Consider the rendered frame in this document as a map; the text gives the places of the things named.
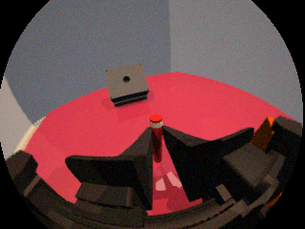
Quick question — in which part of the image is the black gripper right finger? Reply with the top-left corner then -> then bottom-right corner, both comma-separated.
161,126 -> 254,202

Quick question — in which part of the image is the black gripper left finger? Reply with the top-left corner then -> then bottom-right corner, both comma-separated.
65,127 -> 153,210

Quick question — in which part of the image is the red peg with white band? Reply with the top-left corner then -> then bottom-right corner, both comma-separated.
150,114 -> 163,163

